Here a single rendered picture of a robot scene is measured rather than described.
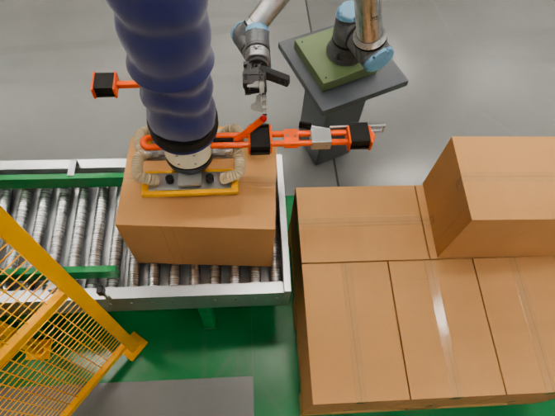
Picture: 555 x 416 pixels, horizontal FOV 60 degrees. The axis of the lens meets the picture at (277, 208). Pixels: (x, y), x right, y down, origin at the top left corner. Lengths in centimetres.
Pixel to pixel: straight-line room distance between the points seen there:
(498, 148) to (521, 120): 153
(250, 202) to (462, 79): 234
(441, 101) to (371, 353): 206
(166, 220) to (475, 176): 125
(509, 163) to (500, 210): 24
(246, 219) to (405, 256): 83
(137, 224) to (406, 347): 121
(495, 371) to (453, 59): 240
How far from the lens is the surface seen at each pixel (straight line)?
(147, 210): 189
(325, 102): 243
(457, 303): 232
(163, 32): 120
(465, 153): 218
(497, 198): 212
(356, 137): 171
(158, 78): 130
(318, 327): 213
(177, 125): 146
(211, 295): 210
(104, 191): 245
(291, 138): 169
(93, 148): 329
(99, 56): 380
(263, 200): 187
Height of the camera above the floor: 259
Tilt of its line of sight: 62 degrees down
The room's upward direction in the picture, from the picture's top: 6 degrees clockwise
